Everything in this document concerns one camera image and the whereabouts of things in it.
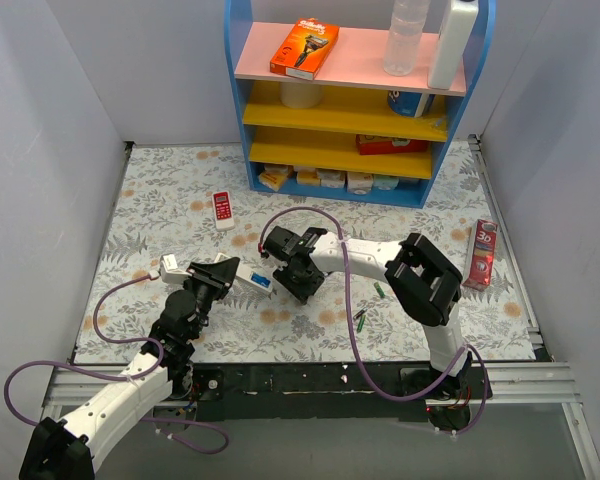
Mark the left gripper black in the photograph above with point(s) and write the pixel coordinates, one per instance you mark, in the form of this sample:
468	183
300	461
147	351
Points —
208	278

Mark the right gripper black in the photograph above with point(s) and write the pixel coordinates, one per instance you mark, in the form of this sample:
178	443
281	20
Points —
299	271

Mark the white remote control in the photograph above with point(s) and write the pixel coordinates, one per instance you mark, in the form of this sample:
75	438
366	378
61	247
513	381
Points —
243	274

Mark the blue battery vertical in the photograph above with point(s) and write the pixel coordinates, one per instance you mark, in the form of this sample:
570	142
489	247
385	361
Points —
260	280

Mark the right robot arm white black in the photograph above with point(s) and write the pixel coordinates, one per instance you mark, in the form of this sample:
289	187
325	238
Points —
426	284

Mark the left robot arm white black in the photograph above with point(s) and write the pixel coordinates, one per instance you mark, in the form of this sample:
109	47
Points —
75	446

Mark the red white small remote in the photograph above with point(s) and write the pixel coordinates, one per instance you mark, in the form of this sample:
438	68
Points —
223	212

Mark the green battery lower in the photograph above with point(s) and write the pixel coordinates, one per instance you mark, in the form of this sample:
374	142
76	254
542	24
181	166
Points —
360	323

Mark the green battery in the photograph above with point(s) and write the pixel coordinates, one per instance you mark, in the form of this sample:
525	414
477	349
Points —
379	290
360	323

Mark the floral table mat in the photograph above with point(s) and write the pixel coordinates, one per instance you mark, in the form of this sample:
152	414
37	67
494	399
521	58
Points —
165	207

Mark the green battery right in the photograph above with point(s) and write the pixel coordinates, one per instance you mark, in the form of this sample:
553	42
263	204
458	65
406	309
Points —
379	290

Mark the yellow white small box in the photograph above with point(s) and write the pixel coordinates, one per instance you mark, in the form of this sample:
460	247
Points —
308	178

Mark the white small box centre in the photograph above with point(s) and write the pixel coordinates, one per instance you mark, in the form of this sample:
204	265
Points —
334	179

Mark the orange yellow small box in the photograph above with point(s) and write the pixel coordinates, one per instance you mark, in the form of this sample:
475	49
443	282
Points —
274	180

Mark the white red small box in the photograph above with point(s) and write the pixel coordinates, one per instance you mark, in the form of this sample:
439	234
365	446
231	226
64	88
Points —
359	183

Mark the teal white small box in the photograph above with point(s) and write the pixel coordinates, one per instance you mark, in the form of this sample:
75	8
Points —
385	182

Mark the black base bar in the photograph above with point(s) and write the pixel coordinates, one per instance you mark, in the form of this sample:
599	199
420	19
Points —
324	390

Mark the red box on shelf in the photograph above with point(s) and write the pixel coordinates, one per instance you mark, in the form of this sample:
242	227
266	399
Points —
379	145

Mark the blue shelf unit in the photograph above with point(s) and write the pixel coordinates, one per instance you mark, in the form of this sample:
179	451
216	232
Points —
355	102

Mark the red toothpaste box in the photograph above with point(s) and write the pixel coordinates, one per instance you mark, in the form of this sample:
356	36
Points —
481	255

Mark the white paper roll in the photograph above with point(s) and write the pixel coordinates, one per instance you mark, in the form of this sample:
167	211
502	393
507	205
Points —
300	95

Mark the blue white round container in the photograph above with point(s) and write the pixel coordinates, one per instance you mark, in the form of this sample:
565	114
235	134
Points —
409	104

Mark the orange razor box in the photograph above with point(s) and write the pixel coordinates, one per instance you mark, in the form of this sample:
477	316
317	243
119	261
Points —
305	49

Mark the clear plastic bottle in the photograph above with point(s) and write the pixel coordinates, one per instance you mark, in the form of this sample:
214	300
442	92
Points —
405	32

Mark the white tall bottle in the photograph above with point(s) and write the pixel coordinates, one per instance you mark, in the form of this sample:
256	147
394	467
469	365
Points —
456	26

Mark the aluminium rail frame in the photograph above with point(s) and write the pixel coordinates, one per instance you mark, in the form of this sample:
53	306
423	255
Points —
500	347

